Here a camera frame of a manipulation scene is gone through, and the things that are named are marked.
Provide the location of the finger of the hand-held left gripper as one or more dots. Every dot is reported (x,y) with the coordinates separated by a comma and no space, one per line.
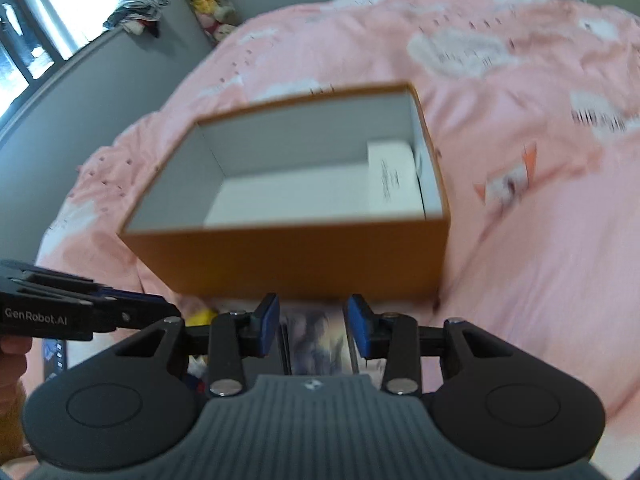
(135,297)
(145,316)

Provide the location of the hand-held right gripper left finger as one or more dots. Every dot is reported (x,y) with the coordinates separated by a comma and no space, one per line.
(270,322)

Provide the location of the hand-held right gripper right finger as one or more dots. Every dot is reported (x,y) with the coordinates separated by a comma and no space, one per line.
(359,325)

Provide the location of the dark shiny packet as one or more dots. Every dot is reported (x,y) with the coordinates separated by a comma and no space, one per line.
(55,360)

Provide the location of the card booklet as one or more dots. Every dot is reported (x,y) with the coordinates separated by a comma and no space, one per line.
(320,340)

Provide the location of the yellow toy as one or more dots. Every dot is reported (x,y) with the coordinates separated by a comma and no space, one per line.
(201,320)

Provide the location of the orange cardboard box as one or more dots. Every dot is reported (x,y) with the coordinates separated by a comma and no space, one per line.
(300,260)

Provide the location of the small multicolour plush toy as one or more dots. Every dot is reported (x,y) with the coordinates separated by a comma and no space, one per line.
(196,375)

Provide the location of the white box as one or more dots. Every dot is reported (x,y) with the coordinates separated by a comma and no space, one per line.
(395,180)

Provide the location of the person's left hand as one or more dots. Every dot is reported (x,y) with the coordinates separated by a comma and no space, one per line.
(11,360)

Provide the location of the pink printed duvet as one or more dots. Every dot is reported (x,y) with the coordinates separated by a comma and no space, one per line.
(525,235)

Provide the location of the pile of clothes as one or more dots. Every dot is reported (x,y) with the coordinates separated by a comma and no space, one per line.
(135,12)

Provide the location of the window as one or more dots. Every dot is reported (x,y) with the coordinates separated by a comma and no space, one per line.
(50,15)

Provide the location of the clear tube of plush toys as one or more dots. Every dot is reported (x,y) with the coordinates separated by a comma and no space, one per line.
(210,0)

